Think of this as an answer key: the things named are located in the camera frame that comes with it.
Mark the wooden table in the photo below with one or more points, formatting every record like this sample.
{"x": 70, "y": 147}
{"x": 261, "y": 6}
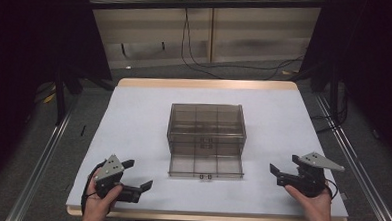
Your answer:
{"x": 205, "y": 83}

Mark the clear grey drawer box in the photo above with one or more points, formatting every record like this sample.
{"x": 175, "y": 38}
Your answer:
{"x": 206, "y": 124}

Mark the person's right hand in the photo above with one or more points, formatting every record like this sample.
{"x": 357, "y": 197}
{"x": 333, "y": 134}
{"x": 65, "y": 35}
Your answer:
{"x": 313, "y": 204}

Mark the person's left hand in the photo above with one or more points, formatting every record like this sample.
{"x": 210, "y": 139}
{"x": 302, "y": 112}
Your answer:
{"x": 100, "y": 203}

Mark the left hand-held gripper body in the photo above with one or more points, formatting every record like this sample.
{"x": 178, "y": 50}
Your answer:
{"x": 109, "y": 168}

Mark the white table mat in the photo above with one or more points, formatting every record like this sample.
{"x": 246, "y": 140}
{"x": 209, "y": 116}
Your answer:
{"x": 143, "y": 121}

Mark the aluminium floor rail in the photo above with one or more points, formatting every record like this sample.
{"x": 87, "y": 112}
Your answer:
{"x": 361, "y": 177}
{"x": 41, "y": 164}

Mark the black metal stand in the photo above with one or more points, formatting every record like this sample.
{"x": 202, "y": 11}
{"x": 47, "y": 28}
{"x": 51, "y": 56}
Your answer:
{"x": 334, "y": 93}
{"x": 60, "y": 94}

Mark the clear grey divided drawer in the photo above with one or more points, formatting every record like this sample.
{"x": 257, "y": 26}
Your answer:
{"x": 205, "y": 166}

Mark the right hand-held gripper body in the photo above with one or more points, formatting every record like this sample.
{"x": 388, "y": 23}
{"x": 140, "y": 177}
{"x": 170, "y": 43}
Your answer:
{"x": 309, "y": 175}

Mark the black horizontal bar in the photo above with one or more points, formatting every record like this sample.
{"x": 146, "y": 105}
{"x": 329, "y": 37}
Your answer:
{"x": 205, "y": 4}

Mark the black curtain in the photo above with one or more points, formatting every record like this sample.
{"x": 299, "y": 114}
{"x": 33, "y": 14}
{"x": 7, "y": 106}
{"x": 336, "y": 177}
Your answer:
{"x": 376, "y": 65}
{"x": 25, "y": 66}

